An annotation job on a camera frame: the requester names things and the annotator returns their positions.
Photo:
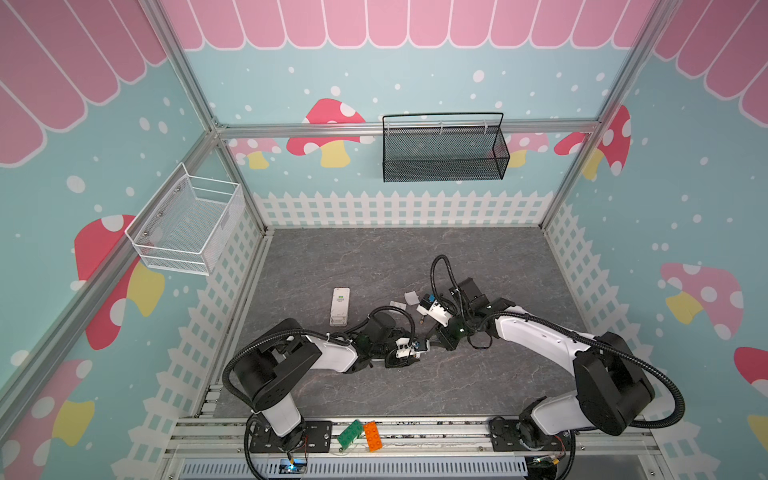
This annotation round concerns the white wire wall basket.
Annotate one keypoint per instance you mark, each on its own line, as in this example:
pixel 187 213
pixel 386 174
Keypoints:
pixel 187 224

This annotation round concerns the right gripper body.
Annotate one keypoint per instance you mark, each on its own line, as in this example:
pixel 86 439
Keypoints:
pixel 444 333

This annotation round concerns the white battery cover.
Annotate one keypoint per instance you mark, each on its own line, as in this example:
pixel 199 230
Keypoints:
pixel 398 305
pixel 412 298

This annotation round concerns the white remote control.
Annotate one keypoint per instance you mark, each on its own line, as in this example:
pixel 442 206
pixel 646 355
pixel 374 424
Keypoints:
pixel 339 309

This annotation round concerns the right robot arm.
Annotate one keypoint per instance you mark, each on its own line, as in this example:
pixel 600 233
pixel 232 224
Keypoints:
pixel 614 389

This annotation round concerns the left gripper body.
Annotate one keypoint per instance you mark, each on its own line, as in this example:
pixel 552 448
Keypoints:
pixel 390 359

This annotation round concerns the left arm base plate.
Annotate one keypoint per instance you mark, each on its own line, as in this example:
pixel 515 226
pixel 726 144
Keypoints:
pixel 307 437

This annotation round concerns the black mesh wall basket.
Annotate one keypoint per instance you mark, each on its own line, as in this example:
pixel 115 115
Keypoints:
pixel 441 147

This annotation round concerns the orange toy brick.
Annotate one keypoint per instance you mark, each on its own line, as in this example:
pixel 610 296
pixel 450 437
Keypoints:
pixel 372 436

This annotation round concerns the green toy brick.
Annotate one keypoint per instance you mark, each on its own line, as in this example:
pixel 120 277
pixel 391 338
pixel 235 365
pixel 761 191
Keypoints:
pixel 350 434

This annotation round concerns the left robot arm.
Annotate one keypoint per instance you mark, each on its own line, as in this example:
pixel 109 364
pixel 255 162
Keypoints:
pixel 263 374

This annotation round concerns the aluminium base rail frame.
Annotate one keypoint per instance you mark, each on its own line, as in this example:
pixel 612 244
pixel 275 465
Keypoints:
pixel 414 447

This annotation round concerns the small green circuit board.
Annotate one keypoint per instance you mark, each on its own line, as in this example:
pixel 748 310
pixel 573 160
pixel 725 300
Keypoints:
pixel 293 467

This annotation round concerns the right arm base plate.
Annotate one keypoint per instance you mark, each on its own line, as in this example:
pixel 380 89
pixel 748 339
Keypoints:
pixel 511 434

